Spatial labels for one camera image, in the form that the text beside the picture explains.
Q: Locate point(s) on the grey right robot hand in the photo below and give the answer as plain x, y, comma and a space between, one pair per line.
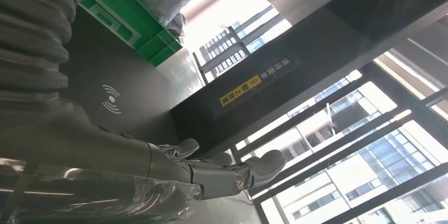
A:
70, 145

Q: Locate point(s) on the black inbound scanner machine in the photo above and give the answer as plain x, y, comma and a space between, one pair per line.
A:
315, 58

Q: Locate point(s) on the green plastic crate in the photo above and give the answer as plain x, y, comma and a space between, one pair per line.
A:
140, 23

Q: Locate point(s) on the black window frame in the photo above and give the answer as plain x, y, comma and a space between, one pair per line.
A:
392, 93

